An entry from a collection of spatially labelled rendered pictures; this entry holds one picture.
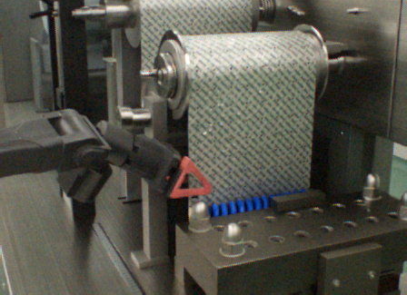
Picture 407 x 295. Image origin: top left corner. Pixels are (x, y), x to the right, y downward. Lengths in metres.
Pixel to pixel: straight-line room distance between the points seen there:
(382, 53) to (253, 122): 0.25
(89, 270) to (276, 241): 0.36
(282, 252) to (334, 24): 0.48
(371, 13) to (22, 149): 0.62
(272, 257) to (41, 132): 0.36
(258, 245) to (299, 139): 0.25
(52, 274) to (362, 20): 0.70
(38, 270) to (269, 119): 0.49
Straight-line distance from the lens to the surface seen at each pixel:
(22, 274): 1.13
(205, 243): 0.90
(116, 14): 1.19
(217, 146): 0.99
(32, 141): 0.82
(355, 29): 1.11
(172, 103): 1.00
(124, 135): 0.91
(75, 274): 1.11
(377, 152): 1.36
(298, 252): 0.89
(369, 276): 0.96
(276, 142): 1.04
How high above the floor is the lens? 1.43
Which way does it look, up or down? 17 degrees down
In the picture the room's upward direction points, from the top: straight up
